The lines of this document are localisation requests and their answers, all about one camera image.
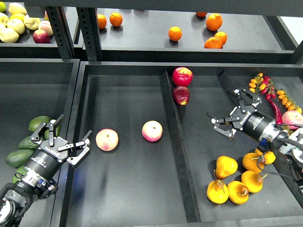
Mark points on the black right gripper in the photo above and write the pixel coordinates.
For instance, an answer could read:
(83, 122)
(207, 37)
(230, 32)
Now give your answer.
(245, 118)

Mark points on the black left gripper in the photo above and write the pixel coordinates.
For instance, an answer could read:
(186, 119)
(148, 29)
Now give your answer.
(47, 160)

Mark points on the dark green avocado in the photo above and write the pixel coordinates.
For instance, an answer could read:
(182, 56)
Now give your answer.
(26, 143)

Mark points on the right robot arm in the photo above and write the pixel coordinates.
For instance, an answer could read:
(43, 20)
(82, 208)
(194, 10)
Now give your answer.
(291, 150)

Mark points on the green avocado right of pile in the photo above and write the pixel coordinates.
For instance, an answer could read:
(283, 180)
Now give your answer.
(57, 132)

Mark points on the green avocado of pile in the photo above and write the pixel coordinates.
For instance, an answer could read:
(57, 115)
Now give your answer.
(35, 122)
(57, 132)

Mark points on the green avocado top of pile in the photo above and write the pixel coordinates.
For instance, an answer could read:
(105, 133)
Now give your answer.
(35, 122)

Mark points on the dark avocado left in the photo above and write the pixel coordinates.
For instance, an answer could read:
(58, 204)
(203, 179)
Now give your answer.
(18, 157)

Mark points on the cherry tomato bunch top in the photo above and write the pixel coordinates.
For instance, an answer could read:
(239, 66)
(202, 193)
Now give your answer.
(263, 85)

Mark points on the red chili pepper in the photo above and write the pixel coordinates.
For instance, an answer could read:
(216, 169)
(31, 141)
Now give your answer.
(277, 112)

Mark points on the pink apple left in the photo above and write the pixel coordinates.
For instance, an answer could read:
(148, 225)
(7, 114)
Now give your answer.
(107, 139)

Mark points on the pink apple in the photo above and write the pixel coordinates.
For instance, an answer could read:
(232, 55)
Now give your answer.
(107, 139)
(152, 131)

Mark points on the dark red apple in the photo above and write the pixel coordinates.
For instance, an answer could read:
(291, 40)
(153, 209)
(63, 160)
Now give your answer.
(181, 95)

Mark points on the pink apple right bin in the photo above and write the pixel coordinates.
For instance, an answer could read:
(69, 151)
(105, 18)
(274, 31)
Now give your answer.
(292, 117)

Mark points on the black left tray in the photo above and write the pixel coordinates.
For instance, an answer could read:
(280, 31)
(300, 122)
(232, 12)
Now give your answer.
(30, 88)

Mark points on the black tray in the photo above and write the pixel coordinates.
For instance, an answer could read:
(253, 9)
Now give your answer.
(164, 183)
(30, 88)

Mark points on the bright red apple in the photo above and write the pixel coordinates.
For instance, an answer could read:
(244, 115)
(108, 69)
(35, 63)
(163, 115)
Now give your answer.
(182, 76)

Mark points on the orange on shelf front right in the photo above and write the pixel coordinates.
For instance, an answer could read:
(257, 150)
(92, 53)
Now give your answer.
(213, 43)

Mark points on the orange on shelf right small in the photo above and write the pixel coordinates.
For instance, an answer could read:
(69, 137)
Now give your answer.
(222, 36)

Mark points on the pink apple center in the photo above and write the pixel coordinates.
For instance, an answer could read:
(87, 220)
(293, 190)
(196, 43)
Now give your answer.
(152, 131)

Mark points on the black center tray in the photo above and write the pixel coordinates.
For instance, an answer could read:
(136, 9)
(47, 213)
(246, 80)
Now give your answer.
(164, 183)

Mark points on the large orange on shelf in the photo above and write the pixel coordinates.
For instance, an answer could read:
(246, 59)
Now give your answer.
(214, 22)

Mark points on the orange on shelf center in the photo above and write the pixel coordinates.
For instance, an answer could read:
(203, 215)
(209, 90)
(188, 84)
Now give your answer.
(175, 33)

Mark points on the orange on shelf back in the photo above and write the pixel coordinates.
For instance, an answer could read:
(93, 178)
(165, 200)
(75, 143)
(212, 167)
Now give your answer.
(201, 14)

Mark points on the red apple on left shelf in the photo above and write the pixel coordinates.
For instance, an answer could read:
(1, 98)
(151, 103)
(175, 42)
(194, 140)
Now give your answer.
(41, 37)

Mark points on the pale pink peach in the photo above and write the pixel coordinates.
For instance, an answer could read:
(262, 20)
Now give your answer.
(46, 26)

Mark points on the pale yellow apple front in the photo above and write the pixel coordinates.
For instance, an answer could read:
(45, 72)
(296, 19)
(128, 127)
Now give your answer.
(8, 35)

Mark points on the pale yellow apple with stem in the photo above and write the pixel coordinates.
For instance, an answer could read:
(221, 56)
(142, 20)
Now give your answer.
(31, 23)

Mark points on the pale yellow apple middle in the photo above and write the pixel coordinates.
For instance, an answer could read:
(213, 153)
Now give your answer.
(17, 25)

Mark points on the orange on shelf far left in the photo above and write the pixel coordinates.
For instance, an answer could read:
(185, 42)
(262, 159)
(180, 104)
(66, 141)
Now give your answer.
(102, 21)

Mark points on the black shelf post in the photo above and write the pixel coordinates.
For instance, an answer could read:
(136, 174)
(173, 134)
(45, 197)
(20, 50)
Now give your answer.
(88, 23)

